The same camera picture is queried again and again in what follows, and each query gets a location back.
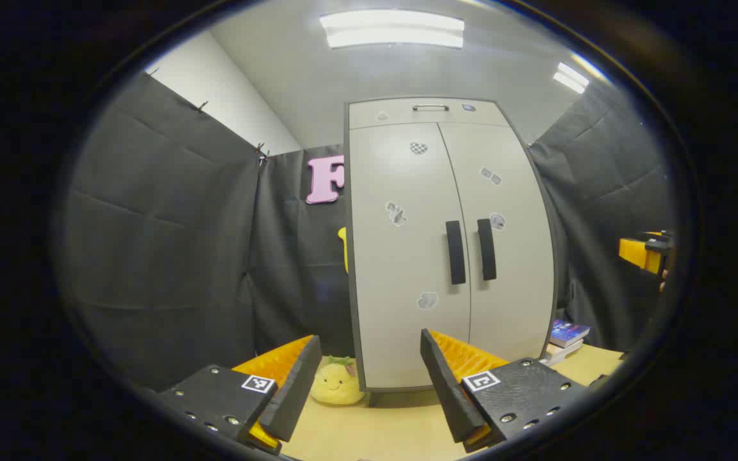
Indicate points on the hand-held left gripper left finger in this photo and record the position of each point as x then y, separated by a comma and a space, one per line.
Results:
298, 390

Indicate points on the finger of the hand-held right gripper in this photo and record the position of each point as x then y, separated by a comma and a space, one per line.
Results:
638, 253

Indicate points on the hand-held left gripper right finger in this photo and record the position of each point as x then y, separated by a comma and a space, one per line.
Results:
446, 397

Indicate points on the grey shoe cabinet door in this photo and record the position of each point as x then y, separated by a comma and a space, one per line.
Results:
516, 288
401, 288

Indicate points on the grey double-door shoe cabinet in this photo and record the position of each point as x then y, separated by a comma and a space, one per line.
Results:
394, 114

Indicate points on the yellow pineapple plush toy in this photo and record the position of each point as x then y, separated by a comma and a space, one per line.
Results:
336, 384

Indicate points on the black backdrop cloth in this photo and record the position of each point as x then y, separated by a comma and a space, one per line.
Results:
599, 192
170, 243

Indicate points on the blue book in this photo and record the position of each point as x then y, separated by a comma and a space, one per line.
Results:
567, 333

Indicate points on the small ceiling light panel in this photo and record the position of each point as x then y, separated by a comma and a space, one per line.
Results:
571, 77

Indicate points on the long ceiling light panel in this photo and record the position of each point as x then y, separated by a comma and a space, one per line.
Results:
391, 29

